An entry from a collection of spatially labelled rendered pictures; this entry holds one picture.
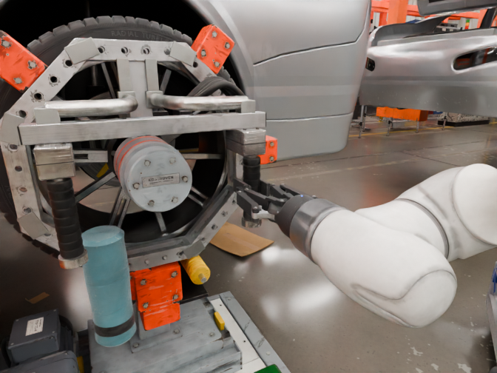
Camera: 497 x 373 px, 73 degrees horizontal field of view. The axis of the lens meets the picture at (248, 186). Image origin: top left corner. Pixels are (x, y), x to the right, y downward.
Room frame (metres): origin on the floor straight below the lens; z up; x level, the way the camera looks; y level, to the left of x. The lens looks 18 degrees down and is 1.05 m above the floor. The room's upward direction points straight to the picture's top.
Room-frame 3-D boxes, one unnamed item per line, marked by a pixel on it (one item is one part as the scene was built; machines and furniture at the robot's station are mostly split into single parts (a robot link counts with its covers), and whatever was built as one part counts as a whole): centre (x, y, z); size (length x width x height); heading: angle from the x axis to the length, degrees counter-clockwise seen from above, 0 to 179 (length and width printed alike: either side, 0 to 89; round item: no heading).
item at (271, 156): (0.93, -0.03, 0.85); 0.09 x 0.08 x 0.07; 117
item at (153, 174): (0.72, 0.22, 0.85); 0.21 x 0.14 x 0.14; 27
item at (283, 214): (0.52, -0.08, 0.83); 0.09 x 0.08 x 0.07; 27
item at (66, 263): (0.50, 0.30, 0.83); 0.04 x 0.04 x 0.16
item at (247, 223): (0.65, -0.01, 0.83); 0.04 x 0.04 x 0.16
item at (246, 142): (0.68, 0.01, 0.93); 0.09 x 0.05 x 0.05; 27
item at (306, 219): (0.45, -0.11, 0.83); 0.09 x 0.06 x 0.09; 117
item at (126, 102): (0.63, 0.28, 1.03); 0.19 x 0.18 x 0.11; 27
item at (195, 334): (0.94, 0.33, 0.32); 0.40 x 0.30 x 0.28; 117
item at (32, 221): (0.79, 0.25, 0.85); 0.54 x 0.07 x 0.54; 117
